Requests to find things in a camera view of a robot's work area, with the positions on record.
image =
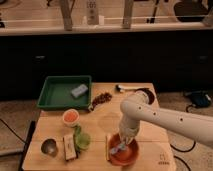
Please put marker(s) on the metal cup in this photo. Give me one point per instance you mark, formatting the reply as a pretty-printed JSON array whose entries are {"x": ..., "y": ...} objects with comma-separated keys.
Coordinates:
[{"x": 49, "y": 147}]

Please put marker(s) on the bunch of dried red berries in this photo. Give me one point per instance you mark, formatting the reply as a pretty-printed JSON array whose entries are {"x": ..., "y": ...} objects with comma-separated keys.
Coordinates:
[{"x": 100, "y": 99}]

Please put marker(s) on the red bowl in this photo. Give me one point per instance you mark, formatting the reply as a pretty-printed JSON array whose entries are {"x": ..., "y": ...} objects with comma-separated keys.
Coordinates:
[{"x": 121, "y": 158}]

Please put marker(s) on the grey sponge block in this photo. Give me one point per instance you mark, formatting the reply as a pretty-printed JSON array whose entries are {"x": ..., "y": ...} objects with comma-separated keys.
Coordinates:
[{"x": 78, "y": 91}]

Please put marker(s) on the grey towel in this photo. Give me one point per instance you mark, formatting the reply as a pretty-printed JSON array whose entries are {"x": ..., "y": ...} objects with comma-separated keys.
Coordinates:
[{"x": 115, "y": 149}]

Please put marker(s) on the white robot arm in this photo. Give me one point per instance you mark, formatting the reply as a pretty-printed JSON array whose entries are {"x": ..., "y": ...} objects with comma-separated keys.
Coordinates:
[{"x": 136, "y": 108}]

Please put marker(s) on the green spoon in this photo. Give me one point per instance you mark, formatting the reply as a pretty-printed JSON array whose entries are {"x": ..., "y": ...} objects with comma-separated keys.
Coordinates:
[{"x": 77, "y": 130}]

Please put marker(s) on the brown rectangular box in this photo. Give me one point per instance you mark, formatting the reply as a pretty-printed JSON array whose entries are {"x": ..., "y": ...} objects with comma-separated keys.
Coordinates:
[{"x": 69, "y": 147}]

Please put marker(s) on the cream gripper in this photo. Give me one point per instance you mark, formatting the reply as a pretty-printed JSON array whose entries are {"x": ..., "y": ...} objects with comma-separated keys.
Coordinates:
[{"x": 126, "y": 139}]

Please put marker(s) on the green plastic tray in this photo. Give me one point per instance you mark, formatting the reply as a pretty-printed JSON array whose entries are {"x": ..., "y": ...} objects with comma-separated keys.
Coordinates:
[{"x": 56, "y": 93}]

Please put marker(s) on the green cup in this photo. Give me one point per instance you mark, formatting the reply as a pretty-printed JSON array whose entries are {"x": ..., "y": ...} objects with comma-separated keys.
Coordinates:
[{"x": 83, "y": 141}]

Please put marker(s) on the white cup with orange filling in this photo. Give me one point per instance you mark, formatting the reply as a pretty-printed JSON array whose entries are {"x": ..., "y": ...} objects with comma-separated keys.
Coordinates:
[{"x": 70, "y": 117}]

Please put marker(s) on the dark maroon bowl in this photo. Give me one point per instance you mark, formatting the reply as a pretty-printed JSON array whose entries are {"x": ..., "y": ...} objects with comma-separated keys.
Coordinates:
[{"x": 149, "y": 93}]

